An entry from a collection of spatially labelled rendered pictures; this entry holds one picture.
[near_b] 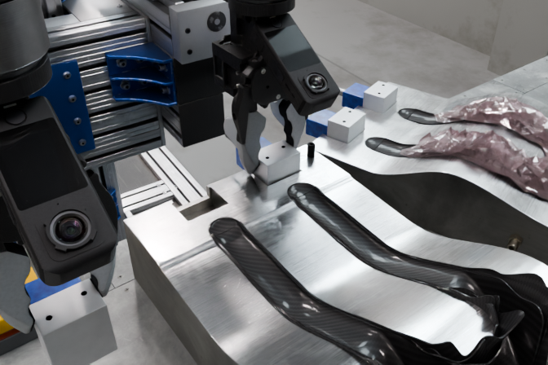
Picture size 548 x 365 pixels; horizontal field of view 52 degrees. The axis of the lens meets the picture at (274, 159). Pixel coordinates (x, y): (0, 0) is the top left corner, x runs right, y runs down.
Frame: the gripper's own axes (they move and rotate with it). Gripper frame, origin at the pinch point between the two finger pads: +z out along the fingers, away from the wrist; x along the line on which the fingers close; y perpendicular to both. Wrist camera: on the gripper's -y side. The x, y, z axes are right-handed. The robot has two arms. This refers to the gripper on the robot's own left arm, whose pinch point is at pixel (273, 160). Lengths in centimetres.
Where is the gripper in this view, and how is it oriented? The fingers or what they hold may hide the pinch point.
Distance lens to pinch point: 68.7
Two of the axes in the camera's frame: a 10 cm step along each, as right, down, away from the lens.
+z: 0.0, 8.3, 5.6
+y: -6.0, -4.5, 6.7
